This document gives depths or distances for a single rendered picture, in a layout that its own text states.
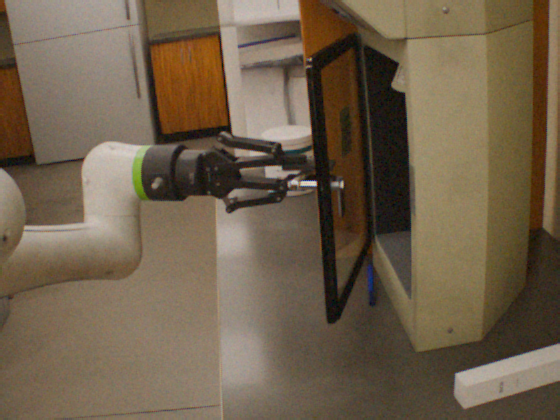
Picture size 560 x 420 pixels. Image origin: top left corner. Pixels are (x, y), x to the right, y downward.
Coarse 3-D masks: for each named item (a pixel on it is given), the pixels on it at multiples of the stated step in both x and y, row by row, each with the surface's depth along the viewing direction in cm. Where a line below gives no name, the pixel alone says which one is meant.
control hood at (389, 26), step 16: (336, 0) 83; (352, 0) 78; (368, 0) 78; (384, 0) 79; (400, 0) 79; (368, 16) 79; (384, 16) 79; (400, 16) 79; (384, 32) 80; (400, 32) 80
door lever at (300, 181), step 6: (300, 174) 98; (306, 174) 98; (312, 174) 101; (294, 180) 95; (300, 180) 95; (306, 180) 98; (288, 186) 96; (294, 186) 95; (300, 186) 95; (306, 186) 95; (312, 186) 95
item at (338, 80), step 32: (352, 32) 108; (352, 64) 107; (352, 96) 107; (352, 128) 108; (352, 160) 108; (320, 192) 90; (352, 192) 108; (320, 224) 92; (352, 224) 109; (352, 256) 110
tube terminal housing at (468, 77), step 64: (448, 0) 79; (512, 0) 87; (448, 64) 82; (512, 64) 90; (448, 128) 85; (512, 128) 93; (448, 192) 89; (512, 192) 98; (384, 256) 115; (448, 256) 92; (512, 256) 103; (448, 320) 96
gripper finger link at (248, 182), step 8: (248, 176) 105; (216, 184) 104; (224, 184) 104; (232, 184) 103; (240, 184) 103; (248, 184) 103; (256, 184) 103; (264, 184) 102; (272, 184) 102; (280, 184) 102
